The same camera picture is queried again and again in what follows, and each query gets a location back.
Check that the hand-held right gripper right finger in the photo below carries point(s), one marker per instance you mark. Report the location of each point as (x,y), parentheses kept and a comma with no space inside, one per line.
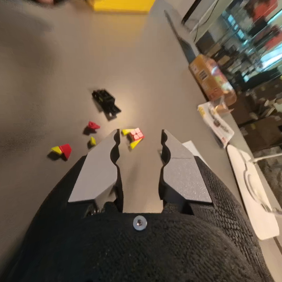
(187,178)

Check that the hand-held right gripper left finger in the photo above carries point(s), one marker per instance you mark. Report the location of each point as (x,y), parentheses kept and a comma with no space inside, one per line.
(94,176)

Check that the red plate with yellow wedges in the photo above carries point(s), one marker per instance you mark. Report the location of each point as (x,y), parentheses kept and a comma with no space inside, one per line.
(135,135)

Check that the red yellow black brick assembly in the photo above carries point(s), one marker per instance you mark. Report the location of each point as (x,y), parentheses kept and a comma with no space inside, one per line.
(105,101)

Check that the yellow plastic bin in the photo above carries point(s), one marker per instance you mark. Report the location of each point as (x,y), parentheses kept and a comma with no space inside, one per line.
(123,4)

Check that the colourful toy set box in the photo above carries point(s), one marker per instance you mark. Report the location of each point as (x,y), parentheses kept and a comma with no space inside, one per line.
(209,77)

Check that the open instruction booklet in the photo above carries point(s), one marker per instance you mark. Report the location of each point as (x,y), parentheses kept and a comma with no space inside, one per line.
(193,149)

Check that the small yellow wedge brick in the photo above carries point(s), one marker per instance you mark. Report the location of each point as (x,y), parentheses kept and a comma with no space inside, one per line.
(93,141)

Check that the red and yellow wedge bricks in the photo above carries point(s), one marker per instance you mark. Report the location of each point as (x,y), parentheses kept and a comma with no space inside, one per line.
(63,151)

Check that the closed instruction booklet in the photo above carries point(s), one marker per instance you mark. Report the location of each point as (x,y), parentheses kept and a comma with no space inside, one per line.
(217,123)

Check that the wooden book stand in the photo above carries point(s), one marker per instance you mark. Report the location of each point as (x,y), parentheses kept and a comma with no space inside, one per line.
(253,193)

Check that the stack of cardboard boxes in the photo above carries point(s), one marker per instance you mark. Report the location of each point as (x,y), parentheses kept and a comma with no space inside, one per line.
(260,114)

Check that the metal storage shelf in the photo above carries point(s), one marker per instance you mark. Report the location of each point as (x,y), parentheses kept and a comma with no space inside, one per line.
(253,33)

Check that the black light stand pole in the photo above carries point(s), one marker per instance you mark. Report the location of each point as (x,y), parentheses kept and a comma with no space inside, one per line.
(190,11)

